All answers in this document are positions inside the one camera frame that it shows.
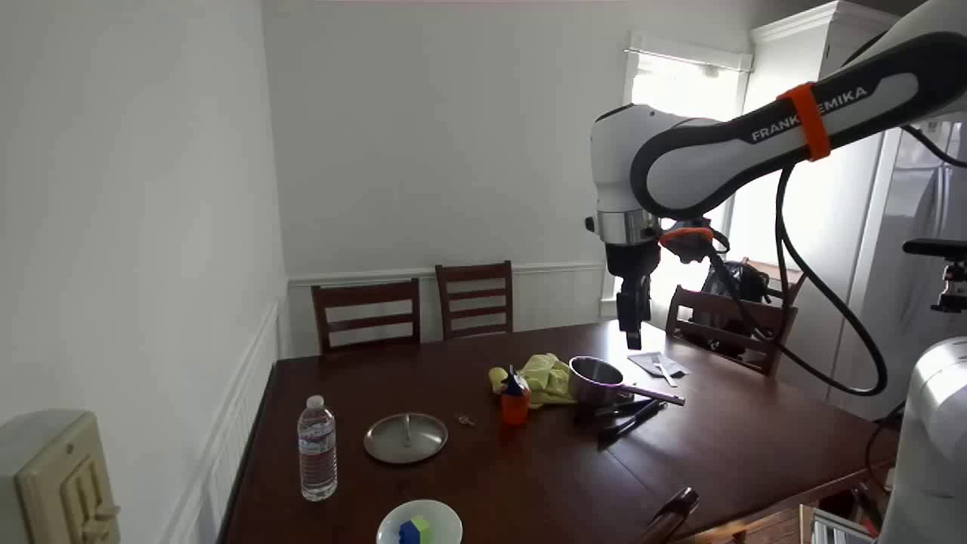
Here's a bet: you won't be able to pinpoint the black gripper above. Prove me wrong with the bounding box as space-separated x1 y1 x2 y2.
605 243 658 351

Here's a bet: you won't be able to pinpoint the light green block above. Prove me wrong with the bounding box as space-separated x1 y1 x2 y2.
412 518 432 538

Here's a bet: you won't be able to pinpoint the blue block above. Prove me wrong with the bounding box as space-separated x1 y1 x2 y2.
399 520 419 544

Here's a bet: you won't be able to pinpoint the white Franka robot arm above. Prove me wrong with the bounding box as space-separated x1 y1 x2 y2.
588 0 967 544

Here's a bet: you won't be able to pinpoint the white bowl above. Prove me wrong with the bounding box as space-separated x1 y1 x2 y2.
375 499 462 544

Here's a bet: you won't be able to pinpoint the white paper card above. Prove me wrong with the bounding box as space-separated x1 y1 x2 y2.
633 351 687 379

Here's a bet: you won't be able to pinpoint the silver metal saucepan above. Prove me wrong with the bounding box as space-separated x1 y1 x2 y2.
567 357 684 409

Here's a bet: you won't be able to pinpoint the dark wooden chair right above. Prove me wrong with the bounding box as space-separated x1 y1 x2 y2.
666 288 796 375

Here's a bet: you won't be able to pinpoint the dark wooden chair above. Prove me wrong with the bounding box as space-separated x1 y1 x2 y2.
434 261 513 340
313 278 419 354
666 288 796 375

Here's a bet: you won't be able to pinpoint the yellow-green cloth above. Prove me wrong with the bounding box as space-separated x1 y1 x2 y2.
486 354 573 412

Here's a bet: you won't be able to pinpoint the black tongs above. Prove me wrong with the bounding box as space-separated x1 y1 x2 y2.
599 399 666 447

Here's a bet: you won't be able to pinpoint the dark wooden chair middle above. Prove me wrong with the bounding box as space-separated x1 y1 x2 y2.
434 261 513 340

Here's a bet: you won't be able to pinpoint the orange cup with markers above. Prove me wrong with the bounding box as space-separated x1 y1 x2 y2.
500 375 528 426

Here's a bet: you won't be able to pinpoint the dark wooden chair left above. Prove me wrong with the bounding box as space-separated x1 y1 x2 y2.
313 278 419 354

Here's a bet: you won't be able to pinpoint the black pliers tool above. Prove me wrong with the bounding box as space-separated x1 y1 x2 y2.
643 487 698 544

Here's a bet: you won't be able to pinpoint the round silver metal plate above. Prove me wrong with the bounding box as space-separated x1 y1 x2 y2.
362 412 451 466

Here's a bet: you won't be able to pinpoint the clear plastic water bottle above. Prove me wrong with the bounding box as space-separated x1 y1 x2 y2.
295 397 339 501

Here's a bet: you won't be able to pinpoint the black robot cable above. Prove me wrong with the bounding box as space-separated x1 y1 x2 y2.
705 162 893 399

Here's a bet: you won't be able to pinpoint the beige wall light switch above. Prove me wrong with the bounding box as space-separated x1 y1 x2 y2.
0 409 121 544

